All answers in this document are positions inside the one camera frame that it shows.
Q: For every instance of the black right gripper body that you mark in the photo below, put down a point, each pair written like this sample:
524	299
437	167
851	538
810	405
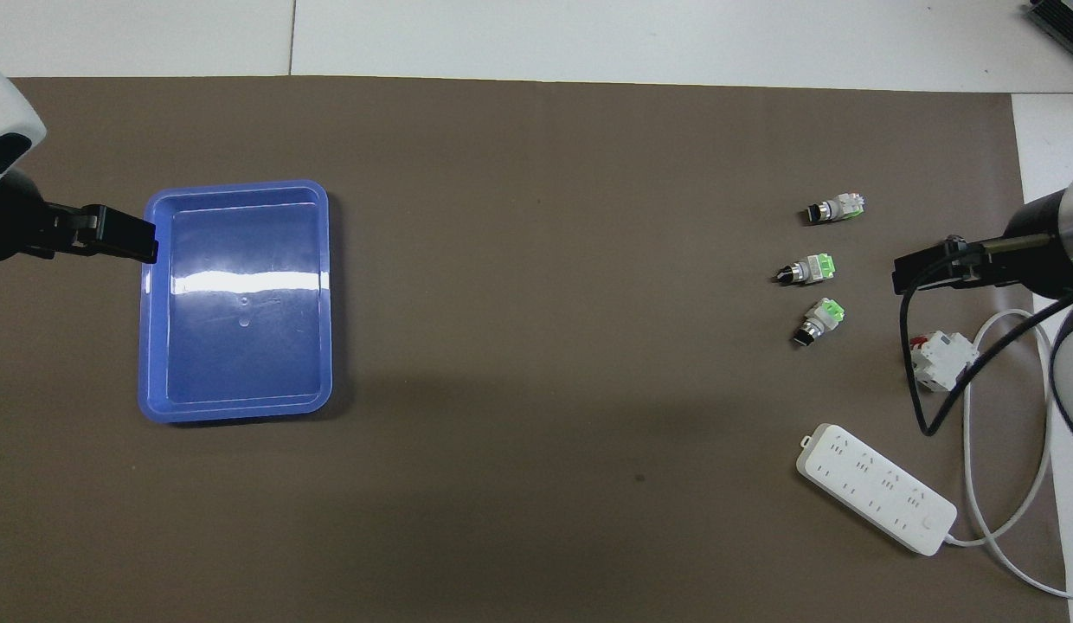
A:
1038	251

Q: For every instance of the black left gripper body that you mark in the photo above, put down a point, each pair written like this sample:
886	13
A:
13	221

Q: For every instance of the white-backed selector switch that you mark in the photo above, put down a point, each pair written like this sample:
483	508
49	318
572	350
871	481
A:
835	209

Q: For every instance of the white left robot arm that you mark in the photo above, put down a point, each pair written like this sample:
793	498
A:
4	104

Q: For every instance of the white red circuit breaker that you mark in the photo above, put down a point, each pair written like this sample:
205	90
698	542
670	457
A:
943	359

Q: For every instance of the blue plastic tray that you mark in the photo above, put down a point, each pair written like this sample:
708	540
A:
242	363

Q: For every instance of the white power strip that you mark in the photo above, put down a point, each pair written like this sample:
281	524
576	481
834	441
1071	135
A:
874	489

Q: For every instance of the brown table mat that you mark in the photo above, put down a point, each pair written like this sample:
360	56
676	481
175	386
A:
545	389

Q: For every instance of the green-backed selector switch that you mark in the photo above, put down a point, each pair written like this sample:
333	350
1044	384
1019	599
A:
820	318
813	270

